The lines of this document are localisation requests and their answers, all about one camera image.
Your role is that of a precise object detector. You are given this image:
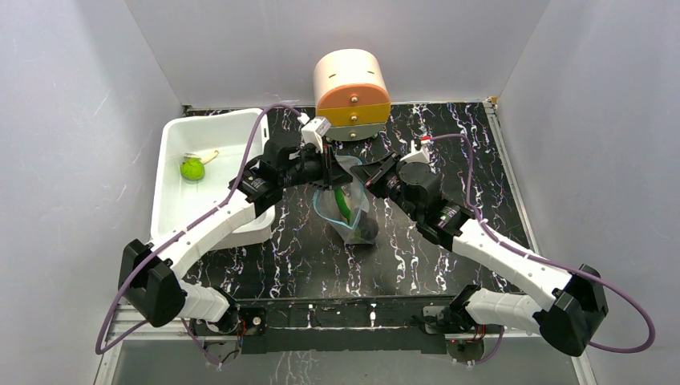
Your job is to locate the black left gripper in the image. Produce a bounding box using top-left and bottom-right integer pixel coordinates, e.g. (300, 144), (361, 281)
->
(281, 144), (354, 193)

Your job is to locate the green toy chili pepper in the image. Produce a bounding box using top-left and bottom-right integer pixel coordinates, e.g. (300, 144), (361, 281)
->
(334, 188), (352, 225)

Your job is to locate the clear zip top bag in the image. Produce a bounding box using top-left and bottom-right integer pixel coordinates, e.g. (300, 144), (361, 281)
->
(313, 179), (379, 245)

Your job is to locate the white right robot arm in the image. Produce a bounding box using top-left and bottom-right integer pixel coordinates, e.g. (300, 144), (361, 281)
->
(350, 154), (609, 357)

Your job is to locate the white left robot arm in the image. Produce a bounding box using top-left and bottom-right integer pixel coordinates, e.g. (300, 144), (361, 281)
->
(119, 128), (353, 334)

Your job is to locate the round orange drawer cabinet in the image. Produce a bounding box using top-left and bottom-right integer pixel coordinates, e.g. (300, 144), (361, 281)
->
(313, 49), (391, 142)

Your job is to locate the white plastic bin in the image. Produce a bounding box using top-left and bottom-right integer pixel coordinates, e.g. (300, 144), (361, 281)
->
(150, 108), (261, 240)

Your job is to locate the green toy apple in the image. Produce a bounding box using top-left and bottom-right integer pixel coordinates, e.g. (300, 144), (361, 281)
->
(180, 158), (205, 181)

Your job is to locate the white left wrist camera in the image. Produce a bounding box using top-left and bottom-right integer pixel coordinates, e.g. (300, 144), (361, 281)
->
(297, 113), (331, 152)

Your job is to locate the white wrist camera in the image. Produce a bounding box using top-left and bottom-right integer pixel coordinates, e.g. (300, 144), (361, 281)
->
(401, 136), (432, 164)
(297, 113), (331, 152)

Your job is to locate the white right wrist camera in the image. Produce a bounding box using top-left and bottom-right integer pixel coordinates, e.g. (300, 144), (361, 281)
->
(401, 136), (432, 164)

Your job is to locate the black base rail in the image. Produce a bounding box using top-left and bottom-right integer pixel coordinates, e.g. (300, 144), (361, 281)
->
(188, 296), (506, 367)

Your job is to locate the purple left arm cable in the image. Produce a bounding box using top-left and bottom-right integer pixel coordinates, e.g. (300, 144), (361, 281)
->
(95, 103), (312, 367)

